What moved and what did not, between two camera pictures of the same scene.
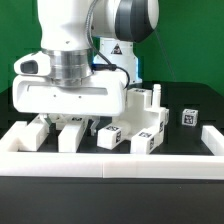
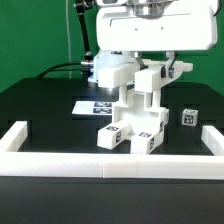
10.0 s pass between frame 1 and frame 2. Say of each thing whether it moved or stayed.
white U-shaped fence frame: stayed
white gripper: moved
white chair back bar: moved
